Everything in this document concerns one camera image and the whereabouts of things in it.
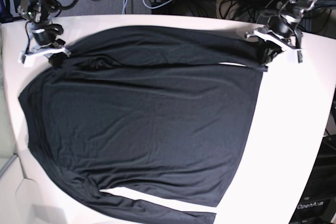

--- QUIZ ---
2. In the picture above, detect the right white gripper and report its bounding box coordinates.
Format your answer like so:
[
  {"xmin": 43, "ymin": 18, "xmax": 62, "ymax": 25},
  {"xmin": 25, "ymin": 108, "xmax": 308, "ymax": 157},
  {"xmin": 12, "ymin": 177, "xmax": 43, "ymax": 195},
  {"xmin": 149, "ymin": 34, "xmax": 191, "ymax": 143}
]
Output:
[{"xmin": 18, "ymin": 39, "xmax": 70, "ymax": 68}]

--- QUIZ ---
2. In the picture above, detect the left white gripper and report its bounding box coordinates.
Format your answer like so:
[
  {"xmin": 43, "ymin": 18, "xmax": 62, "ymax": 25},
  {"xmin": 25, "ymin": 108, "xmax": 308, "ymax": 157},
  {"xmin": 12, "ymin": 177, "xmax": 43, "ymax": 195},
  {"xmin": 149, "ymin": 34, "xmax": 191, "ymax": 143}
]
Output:
[{"xmin": 245, "ymin": 25, "xmax": 303, "ymax": 65}]

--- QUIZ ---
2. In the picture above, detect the black long-sleeve shirt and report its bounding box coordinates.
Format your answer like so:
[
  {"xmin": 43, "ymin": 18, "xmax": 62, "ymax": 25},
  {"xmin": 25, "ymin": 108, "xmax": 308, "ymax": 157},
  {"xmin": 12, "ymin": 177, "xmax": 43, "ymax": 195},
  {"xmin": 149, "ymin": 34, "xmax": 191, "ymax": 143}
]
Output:
[{"xmin": 18, "ymin": 26, "xmax": 267, "ymax": 223}]

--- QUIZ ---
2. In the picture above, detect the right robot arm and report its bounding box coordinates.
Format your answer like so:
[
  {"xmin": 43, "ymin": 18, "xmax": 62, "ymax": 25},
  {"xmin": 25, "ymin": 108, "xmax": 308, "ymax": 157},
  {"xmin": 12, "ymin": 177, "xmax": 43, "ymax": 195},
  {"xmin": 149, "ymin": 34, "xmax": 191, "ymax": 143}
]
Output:
[{"xmin": 17, "ymin": 0, "xmax": 79, "ymax": 67}]

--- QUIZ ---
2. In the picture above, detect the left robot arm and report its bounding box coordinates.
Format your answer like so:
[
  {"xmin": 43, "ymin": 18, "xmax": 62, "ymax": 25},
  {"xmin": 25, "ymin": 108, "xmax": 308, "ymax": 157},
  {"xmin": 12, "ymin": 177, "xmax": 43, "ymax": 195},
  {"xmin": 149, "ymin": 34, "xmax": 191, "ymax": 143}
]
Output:
[{"xmin": 245, "ymin": 0, "xmax": 317, "ymax": 65}]

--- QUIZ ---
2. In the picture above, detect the black OpenArm case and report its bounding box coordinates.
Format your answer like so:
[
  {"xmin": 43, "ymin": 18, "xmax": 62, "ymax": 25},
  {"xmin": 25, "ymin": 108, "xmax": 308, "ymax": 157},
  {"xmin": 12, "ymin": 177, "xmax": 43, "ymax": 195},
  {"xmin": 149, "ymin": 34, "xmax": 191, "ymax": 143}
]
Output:
[{"xmin": 289, "ymin": 135, "xmax": 335, "ymax": 223}]

